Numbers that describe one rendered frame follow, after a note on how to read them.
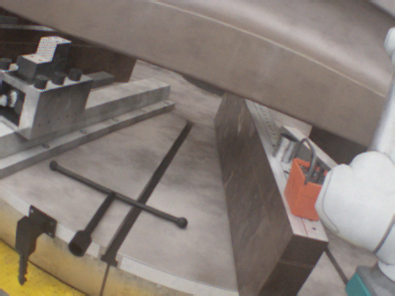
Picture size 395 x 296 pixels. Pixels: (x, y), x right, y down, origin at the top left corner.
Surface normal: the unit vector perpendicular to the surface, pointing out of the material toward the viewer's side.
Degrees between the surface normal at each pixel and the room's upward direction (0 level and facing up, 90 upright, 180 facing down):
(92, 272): 90
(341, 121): 90
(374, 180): 42
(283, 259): 90
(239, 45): 90
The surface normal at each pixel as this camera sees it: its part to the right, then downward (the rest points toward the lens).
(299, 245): 0.02, 0.35
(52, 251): -0.22, 0.26
